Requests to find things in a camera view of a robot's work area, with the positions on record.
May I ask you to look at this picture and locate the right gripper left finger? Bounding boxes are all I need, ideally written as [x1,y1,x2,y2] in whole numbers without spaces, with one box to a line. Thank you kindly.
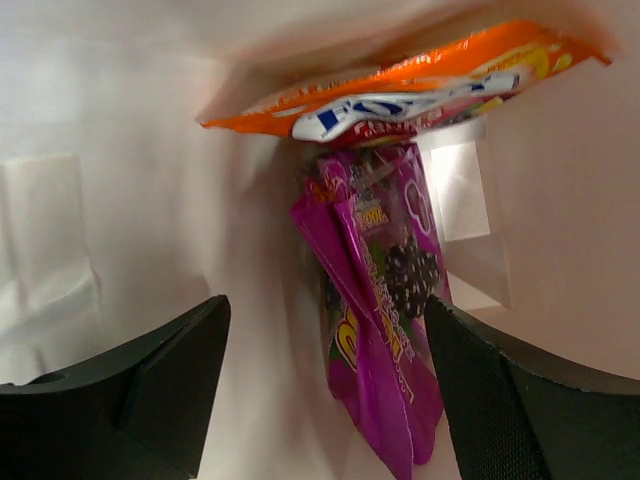
[1,295,230,479]

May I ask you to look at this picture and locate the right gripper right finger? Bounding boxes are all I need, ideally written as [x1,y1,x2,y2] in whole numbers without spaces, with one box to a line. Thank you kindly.
[425,296,639,479]

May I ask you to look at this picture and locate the brown paper bag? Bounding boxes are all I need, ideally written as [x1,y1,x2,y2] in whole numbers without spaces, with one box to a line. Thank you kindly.
[1,1,639,479]

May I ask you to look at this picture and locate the orange Fox's candy packet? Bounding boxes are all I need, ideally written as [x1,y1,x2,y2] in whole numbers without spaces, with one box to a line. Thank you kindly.
[199,21,611,148]

